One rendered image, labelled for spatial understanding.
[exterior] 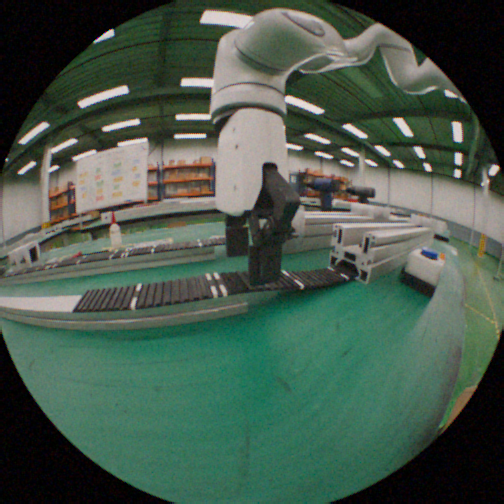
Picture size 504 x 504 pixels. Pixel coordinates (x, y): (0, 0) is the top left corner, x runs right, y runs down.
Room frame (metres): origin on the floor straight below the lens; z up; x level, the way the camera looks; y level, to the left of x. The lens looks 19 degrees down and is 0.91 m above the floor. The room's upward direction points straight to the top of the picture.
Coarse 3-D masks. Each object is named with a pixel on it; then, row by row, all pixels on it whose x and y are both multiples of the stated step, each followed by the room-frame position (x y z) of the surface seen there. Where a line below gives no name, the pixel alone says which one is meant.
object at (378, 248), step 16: (336, 224) 0.30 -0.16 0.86; (352, 224) 0.31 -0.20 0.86; (368, 224) 0.33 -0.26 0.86; (384, 224) 0.36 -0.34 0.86; (400, 224) 0.41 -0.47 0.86; (336, 240) 0.30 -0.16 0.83; (352, 240) 0.30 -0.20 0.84; (368, 240) 0.24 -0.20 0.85; (384, 240) 0.23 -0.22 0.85; (400, 240) 0.29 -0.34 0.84; (416, 240) 0.33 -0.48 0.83; (432, 240) 0.50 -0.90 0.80; (336, 256) 0.29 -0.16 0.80; (352, 256) 0.28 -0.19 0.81; (368, 256) 0.23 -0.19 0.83; (384, 256) 0.23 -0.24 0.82; (400, 256) 0.28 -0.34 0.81; (368, 272) 0.22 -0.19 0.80; (384, 272) 0.24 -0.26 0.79
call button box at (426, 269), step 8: (408, 256) 0.21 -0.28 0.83; (416, 256) 0.19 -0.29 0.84; (424, 256) 0.19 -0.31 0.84; (408, 264) 0.20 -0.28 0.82; (416, 264) 0.19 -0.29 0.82; (424, 264) 0.17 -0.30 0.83; (432, 264) 0.16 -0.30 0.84; (440, 264) 0.15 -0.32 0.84; (400, 272) 0.24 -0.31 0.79; (408, 272) 0.20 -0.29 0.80; (416, 272) 0.18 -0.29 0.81; (424, 272) 0.17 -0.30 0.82; (432, 272) 0.15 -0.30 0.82; (440, 272) 0.14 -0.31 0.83; (408, 280) 0.19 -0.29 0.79; (416, 280) 0.18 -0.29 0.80; (424, 280) 0.16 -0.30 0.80; (432, 280) 0.15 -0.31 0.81; (416, 288) 0.17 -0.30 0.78; (424, 288) 0.16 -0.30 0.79; (432, 288) 0.14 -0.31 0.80; (432, 296) 0.14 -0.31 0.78
